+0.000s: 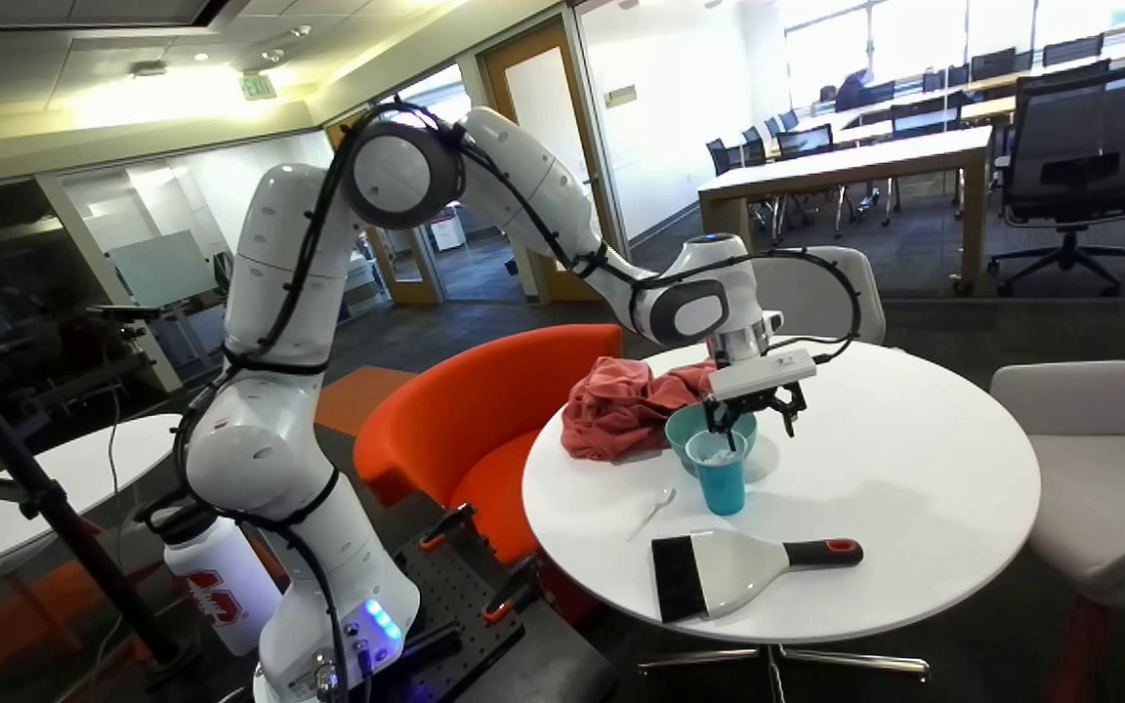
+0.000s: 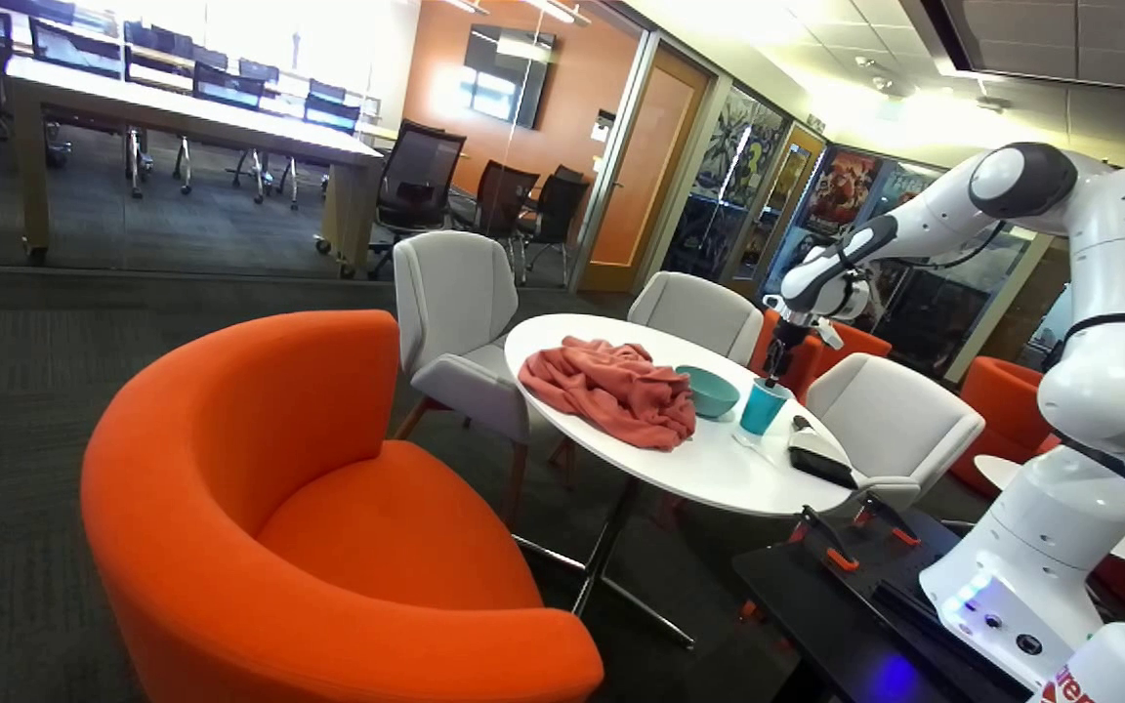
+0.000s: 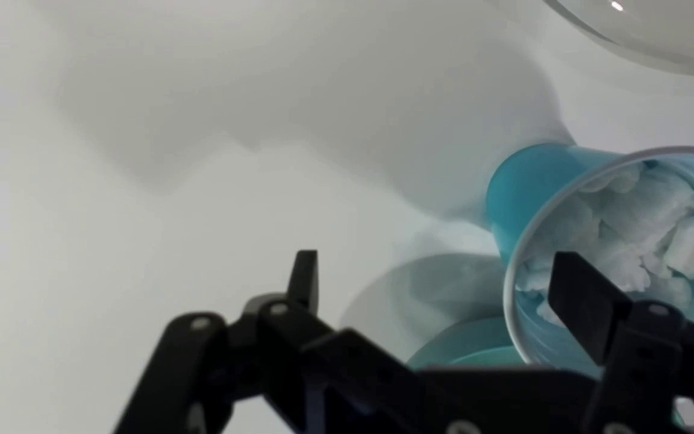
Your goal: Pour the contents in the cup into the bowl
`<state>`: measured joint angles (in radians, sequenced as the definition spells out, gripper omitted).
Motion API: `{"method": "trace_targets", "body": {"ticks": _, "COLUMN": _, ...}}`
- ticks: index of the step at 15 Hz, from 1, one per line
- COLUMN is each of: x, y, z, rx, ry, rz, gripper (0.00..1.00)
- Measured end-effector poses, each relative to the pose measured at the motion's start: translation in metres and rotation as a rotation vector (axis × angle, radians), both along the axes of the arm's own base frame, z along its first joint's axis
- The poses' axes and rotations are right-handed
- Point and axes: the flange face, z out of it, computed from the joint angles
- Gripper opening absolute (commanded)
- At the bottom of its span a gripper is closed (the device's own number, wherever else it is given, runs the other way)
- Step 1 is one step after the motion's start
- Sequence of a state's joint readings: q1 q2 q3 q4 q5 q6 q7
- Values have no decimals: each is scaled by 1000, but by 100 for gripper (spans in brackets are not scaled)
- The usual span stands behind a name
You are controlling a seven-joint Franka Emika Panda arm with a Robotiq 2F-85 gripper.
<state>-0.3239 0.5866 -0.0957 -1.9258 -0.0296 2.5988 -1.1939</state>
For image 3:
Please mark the blue plastic cup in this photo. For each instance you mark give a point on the blue plastic cup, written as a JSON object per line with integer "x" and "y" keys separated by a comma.
{"x": 532, "y": 182}

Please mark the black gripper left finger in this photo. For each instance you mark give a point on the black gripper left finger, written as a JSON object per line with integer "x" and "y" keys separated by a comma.
{"x": 283, "y": 370}

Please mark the white foam pieces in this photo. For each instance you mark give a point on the white foam pieces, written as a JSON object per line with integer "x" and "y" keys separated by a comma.
{"x": 644, "y": 217}

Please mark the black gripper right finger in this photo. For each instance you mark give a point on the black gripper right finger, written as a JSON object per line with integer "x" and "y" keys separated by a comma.
{"x": 644, "y": 362}

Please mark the white rounded object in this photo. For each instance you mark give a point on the white rounded object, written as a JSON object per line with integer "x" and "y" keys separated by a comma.
{"x": 660, "y": 37}

